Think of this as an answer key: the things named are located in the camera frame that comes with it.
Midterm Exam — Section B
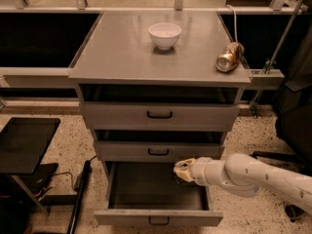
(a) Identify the bottom grey drawer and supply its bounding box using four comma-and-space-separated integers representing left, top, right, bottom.
95, 162, 223, 226

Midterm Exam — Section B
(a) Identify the top grey drawer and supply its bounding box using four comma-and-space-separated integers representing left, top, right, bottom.
79, 84, 238, 132

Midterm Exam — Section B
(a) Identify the white cable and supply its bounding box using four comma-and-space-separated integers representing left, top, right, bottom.
224, 4, 242, 47

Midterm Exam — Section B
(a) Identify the gold can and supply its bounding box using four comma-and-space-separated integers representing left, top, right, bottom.
215, 42, 245, 73

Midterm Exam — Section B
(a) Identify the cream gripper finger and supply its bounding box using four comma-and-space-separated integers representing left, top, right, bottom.
174, 158, 195, 182

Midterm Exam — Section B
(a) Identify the black office chair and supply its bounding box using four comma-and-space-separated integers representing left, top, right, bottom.
252, 25, 312, 221

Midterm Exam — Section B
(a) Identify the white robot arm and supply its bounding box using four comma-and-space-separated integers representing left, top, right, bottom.
174, 153, 312, 215

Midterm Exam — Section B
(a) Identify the white ceramic bowl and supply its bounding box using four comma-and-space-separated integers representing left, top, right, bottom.
148, 22, 181, 50

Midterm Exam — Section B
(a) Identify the grey drawer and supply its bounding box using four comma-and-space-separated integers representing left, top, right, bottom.
79, 84, 238, 132
94, 130, 224, 163
95, 162, 223, 226

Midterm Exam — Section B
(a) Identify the black side table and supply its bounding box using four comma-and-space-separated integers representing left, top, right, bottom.
0, 117, 60, 215

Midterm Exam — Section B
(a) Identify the middle grey drawer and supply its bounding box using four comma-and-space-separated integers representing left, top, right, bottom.
94, 130, 224, 163

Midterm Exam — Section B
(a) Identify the black pole on floor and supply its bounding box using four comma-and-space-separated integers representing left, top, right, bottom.
66, 160, 91, 234

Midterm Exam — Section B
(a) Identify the grey drawer cabinet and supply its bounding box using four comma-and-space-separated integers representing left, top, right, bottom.
69, 10, 251, 172

